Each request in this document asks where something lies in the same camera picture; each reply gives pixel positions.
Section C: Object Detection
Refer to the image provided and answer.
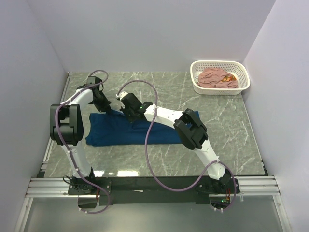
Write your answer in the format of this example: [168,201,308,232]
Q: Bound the blue printed t-shirt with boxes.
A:
[85,110,200,147]

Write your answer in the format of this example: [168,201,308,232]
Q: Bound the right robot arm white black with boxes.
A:
[121,102,235,193]

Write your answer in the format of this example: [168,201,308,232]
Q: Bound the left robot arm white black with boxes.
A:
[50,85,111,194]

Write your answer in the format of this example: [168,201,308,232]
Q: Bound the white perforated plastic basket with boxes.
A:
[190,60,250,95]

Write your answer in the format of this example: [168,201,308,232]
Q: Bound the pink t-shirt in basket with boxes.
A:
[197,68,238,89]

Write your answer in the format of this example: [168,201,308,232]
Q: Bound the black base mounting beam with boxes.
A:
[68,176,235,205]

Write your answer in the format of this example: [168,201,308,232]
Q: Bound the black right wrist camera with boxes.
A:
[116,91,142,110]

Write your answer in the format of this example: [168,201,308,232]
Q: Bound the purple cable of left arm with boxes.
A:
[55,70,113,215]

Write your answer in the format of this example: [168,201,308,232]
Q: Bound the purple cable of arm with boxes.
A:
[117,80,238,213]
[55,70,113,215]

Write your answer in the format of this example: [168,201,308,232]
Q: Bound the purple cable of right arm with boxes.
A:
[117,80,238,213]

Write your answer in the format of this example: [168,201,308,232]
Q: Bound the aluminium rail at table edge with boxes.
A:
[36,72,72,178]

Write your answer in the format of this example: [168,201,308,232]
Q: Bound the aluminium front frame rail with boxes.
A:
[14,176,292,232]

